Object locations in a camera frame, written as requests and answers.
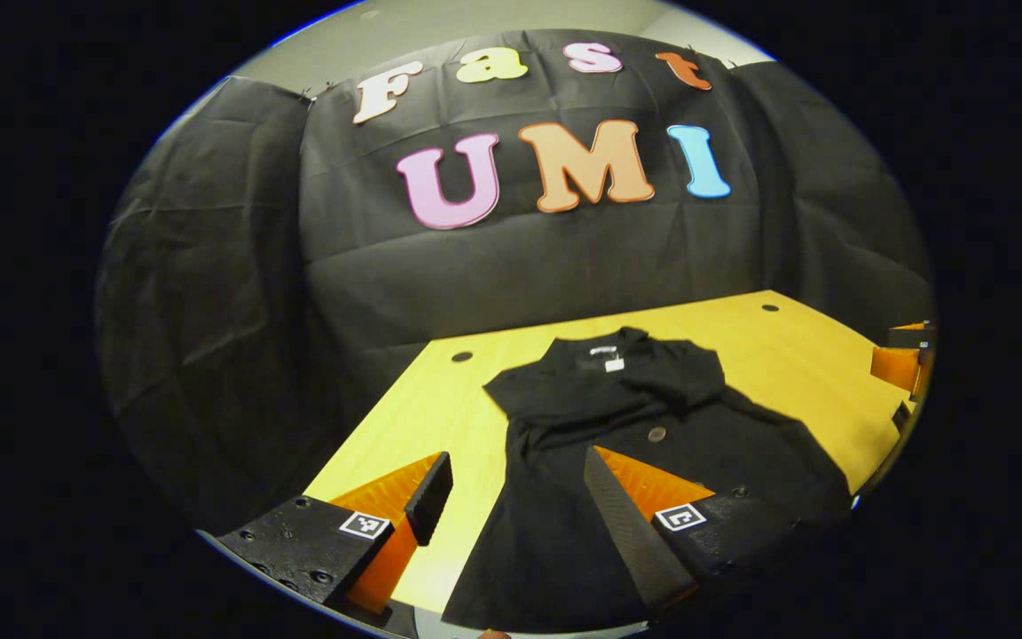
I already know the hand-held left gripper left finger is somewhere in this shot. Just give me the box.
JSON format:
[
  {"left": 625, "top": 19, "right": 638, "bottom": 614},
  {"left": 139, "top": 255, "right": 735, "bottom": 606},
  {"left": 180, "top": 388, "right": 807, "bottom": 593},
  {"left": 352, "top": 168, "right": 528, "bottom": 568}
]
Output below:
[{"left": 216, "top": 451, "right": 455, "bottom": 618}]

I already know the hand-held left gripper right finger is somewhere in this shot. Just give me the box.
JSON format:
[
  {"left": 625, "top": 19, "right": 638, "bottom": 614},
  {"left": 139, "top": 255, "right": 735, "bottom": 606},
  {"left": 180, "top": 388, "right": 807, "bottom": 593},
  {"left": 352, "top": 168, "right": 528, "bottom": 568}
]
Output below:
[{"left": 582, "top": 446, "right": 818, "bottom": 613}]

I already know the black shirt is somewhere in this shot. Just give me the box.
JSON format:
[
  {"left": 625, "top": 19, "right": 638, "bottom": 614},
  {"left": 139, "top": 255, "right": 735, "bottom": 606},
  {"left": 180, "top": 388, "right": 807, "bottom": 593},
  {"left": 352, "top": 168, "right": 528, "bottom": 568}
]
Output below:
[{"left": 440, "top": 326, "right": 856, "bottom": 633}]

